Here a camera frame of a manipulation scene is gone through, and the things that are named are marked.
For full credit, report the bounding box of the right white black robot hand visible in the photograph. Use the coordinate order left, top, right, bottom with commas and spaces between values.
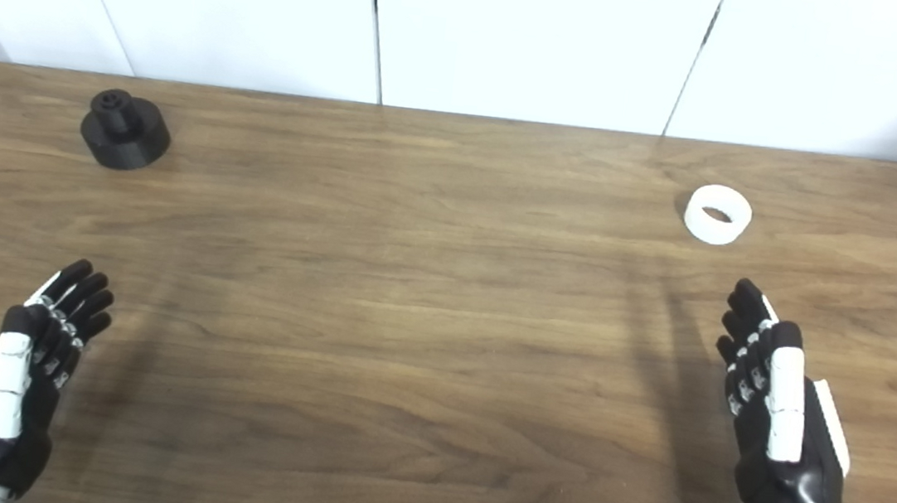
699, 276, 869, 503

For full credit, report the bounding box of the white toothed ring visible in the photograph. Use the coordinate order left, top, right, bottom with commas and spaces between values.
681, 181, 756, 249

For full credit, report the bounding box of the round black stepped part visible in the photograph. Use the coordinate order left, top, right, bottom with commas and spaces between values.
75, 86, 177, 175

